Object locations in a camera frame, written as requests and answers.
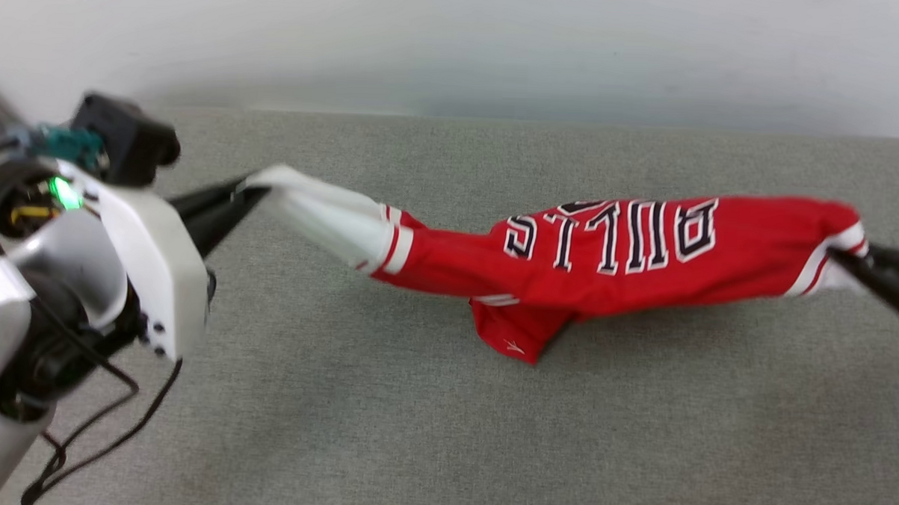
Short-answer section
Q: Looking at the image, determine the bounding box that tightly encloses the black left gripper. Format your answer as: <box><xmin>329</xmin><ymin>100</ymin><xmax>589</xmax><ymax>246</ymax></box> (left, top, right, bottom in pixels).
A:
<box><xmin>0</xmin><ymin>151</ymin><xmax>271</xmax><ymax>260</ymax></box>

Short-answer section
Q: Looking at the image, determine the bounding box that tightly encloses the red white basketball jersey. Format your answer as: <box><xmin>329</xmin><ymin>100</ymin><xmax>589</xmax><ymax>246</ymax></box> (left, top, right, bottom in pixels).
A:
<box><xmin>237</xmin><ymin>161</ymin><xmax>871</xmax><ymax>377</ymax></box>

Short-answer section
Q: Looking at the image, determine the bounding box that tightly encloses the teal cable connector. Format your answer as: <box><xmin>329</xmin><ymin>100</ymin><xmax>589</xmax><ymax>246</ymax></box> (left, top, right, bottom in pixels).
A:
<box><xmin>28</xmin><ymin>123</ymin><xmax>105</xmax><ymax>173</ymax></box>

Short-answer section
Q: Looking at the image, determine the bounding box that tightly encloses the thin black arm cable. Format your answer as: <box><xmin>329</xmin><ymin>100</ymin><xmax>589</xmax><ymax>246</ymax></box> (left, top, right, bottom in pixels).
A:
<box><xmin>34</xmin><ymin>317</ymin><xmax>143</xmax><ymax>471</ymax></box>

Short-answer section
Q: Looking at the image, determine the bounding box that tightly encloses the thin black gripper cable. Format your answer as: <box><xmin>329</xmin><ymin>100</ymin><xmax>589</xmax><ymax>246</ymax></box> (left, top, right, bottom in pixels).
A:
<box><xmin>20</xmin><ymin>351</ymin><xmax>185</xmax><ymax>505</ymax></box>

